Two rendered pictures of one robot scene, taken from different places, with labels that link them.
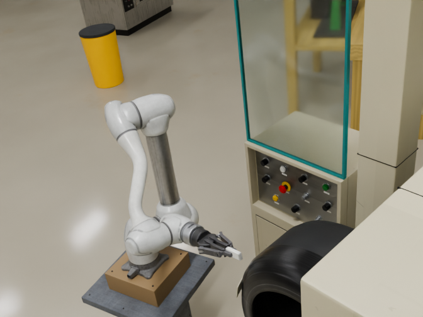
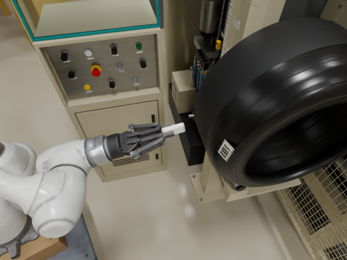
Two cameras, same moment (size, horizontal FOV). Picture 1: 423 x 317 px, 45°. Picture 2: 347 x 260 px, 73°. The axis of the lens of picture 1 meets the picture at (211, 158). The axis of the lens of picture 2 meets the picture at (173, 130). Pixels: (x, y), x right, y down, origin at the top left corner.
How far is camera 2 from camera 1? 1.43 m
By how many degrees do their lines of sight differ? 49
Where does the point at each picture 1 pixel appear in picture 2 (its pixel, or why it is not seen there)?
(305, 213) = (121, 83)
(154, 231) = (67, 183)
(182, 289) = not seen: hidden behind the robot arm
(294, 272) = (336, 74)
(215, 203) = not seen: outside the picture
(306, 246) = (307, 48)
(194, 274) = not seen: hidden behind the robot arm
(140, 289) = (40, 253)
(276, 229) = (100, 113)
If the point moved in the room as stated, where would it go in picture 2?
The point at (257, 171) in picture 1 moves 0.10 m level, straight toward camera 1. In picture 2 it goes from (56, 72) to (70, 79)
